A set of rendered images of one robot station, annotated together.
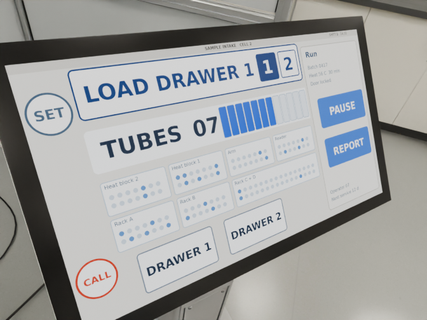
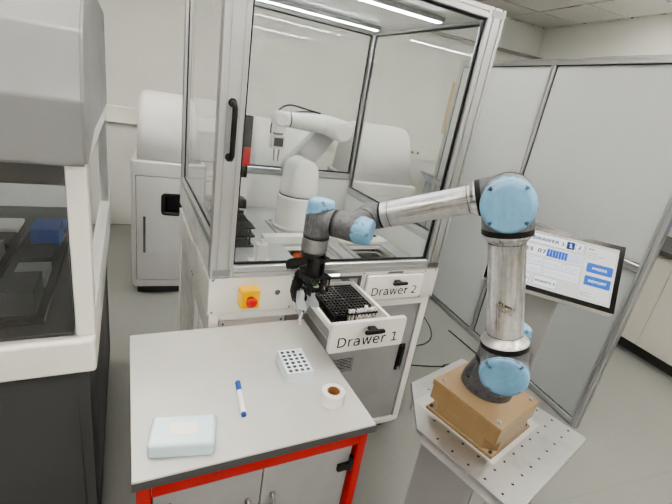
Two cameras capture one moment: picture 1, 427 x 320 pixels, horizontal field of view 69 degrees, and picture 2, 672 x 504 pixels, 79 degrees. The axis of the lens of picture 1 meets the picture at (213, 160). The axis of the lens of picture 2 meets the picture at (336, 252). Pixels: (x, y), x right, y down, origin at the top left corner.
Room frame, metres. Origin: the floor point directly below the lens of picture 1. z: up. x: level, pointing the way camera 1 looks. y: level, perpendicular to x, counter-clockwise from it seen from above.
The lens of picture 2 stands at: (-1.43, -0.94, 1.59)
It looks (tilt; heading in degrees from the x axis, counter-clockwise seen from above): 20 degrees down; 56
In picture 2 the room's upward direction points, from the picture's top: 10 degrees clockwise
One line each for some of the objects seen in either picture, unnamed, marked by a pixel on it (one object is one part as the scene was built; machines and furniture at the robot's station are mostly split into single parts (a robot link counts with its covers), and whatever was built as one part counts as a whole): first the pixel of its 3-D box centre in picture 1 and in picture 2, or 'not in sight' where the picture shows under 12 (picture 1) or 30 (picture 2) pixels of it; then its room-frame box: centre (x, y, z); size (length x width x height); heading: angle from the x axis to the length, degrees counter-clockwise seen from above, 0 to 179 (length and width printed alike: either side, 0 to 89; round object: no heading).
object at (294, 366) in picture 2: not in sight; (294, 365); (-0.87, 0.01, 0.78); 0.12 x 0.08 x 0.04; 83
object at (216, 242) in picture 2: not in sight; (313, 124); (-0.51, 0.78, 1.47); 1.02 x 0.95 x 1.05; 175
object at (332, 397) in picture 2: not in sight; (332, 396); (-0.83, -0.16, 0.78); 0.07 x 0.07 x 0.04
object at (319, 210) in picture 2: not in sight; (319, 218); (-0.87, 0.00, 1.28); 0.09 x 0.08 x 0.11; 127
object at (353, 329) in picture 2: not in sight; (367, 333); (-0.63, -0.02, 0.87); 0.29 x 0.02 x 0.11; 175
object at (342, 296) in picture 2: not in sight; (341, 306); (-0.61, 0.18, 0.87); 0.22 x 0.18 x 0.06; 85
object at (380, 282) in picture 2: not in sight; (394, 286); (-0.28, 0.27, 0.87); 0.29 x 0.02 x 0.11; 175
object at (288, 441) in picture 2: not in sight; (234, 468); (-1.03, 0.04, 0.38); 0.62 x 0.58 x 0.76; 175
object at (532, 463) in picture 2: not in sight; (477, 432); (-0.42, -0.38, 0.70); 0.45 x 0.44 x 0.12; 99
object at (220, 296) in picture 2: not in sight; (297, 246); (-0.51, 0.78, 0.87); 1.02 x 0.95 x 0.14; 175
